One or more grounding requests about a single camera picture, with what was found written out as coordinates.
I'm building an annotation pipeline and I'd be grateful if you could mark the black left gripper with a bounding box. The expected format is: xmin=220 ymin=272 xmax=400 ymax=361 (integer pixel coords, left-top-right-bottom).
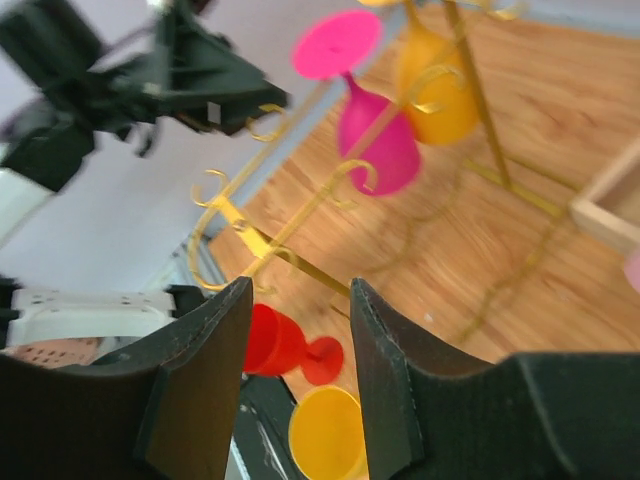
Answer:
xmin=84 ymin=14 xmax=289 ymax=136

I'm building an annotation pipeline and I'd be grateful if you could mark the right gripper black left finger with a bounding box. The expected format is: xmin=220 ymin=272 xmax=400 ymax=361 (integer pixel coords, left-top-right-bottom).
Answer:
xmin=1 ymin=277 xmax=253 ymax=479

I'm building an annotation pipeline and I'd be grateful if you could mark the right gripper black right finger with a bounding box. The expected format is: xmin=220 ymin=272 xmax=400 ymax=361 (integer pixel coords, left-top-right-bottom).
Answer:
xmin=350 ymin=278 xmax=639 ymax=479

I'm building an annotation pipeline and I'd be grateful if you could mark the pink plastic wine glass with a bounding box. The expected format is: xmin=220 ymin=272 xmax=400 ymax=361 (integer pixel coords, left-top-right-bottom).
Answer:
xmin=291 ymin=9 xmax=421 ymax=196

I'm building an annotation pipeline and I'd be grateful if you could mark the yellow wine glass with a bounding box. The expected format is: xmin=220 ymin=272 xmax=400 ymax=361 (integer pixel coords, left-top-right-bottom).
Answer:
xmin=288 ymin=386 xmax=368 ymax=480
xmin=359 ymin=0 xmax=483 ymax=147

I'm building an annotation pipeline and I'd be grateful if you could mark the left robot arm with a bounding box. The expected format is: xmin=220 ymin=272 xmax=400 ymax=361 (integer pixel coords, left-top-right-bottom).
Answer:
xmin=1 ymin=120 xmax=249 ymax=351

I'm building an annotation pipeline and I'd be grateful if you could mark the yellow wine glass front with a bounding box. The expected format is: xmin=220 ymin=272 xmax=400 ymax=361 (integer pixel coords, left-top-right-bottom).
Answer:
xmin=288 ymin=386 xmax=368 ymax=480

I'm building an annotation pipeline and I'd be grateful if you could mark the red plastic wine glass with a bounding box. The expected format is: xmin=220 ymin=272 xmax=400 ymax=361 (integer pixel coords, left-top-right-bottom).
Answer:
xmin=243 ymin=303 xmax=344 ymax=386

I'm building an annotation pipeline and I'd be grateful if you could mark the pink t-shirt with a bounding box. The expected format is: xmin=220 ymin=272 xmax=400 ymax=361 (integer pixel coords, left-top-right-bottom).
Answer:
xmin=623 ymin=249 xmax=640 ymax=292

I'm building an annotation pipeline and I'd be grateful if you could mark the wooden clothes stand base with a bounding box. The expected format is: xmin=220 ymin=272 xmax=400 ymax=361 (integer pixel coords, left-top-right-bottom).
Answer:
xmin=570 ymin=138 xmax=639 ymax=255

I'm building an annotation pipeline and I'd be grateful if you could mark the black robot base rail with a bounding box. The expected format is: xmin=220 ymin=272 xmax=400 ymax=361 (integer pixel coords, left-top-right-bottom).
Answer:
xmin=229 ymin=374 xmax=304 ymax=480

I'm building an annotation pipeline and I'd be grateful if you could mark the gold wire glass rack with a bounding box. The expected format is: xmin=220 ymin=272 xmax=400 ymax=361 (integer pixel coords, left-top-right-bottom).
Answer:
xmin=187 ymin=0 xmax=591 ymax=346

